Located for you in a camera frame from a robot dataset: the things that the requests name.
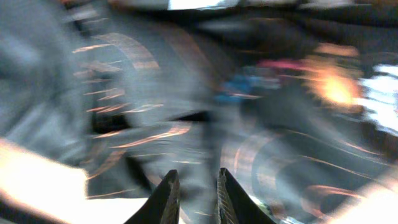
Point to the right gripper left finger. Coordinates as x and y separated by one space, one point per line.
163 206

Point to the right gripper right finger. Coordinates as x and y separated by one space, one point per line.
234 205

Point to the black orange patterned jersey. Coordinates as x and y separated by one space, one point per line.
101 99

